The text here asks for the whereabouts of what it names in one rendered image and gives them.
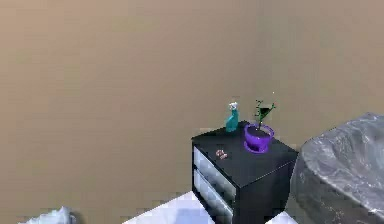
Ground teal spray bottle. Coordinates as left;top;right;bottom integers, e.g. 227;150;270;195
225;101;240;133

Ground black bedside cabinet white drawers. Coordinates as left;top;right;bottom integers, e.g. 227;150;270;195
190;120;299;224

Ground white crumpled cloth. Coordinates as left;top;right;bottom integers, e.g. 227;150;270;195
18;206;78;224

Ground green plant in purple pot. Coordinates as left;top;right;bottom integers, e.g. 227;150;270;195
243;99;277;155

